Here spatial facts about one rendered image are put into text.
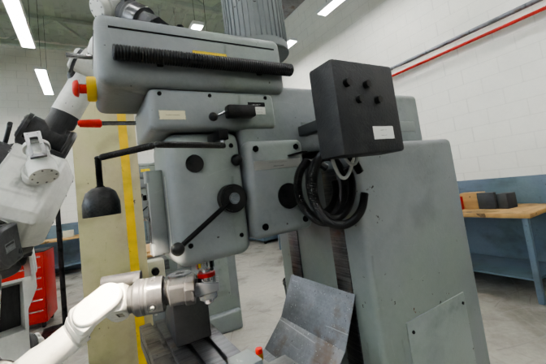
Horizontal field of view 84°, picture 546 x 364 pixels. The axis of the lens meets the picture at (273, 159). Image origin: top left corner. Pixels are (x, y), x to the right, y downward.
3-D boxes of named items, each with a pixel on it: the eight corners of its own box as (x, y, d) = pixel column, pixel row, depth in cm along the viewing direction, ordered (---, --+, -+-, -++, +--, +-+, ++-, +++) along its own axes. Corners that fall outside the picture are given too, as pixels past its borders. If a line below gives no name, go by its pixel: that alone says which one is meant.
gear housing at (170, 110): (151, 129, 68) (147, 86, 69) (136, 148, 88) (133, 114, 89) (278, 127, 85) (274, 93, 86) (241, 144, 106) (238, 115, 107)
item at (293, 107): (244, 155, 80) (235, 81, 81) (214, 166, 99) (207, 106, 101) (426, 143, 121) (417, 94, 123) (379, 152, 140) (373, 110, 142)
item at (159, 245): (153, 257, 74) (145, 171, 75) (150, 254, 77) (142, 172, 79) (170, 253, 76) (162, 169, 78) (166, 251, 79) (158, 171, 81)
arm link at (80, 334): (127, 295, 72) (68, 343, 65) (136, 305, 79) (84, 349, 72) (111, 275, 75) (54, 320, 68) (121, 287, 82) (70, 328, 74)
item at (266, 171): (257, 240, 77) (244, 139, 79) (221, 234, 98) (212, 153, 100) (315, 227, 87) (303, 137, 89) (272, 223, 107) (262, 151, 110)
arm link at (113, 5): (117, 35, 89) (90, 19, 92) (146, 30, 97) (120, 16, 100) (115, -7, 82) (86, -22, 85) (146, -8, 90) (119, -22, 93)
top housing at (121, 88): (97, 82, 63) (91, 7, 64) (96, 115, 85) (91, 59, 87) (288, 93, 87) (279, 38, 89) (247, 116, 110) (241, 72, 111)
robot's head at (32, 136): (29, 176, 82) (23, 158, 76) (23, 152, 85) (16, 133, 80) (58, 170, 85) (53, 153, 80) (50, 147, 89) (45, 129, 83)
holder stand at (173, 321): (176, 348, 102) (170, 286, 103) (166, 326, 121) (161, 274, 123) (211, 335, 107) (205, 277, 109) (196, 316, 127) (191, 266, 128)
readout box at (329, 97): (348, 154, 62) (333, 54, 63) (320, 160, 69) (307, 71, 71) (409, 149, 72) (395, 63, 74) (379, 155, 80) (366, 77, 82)
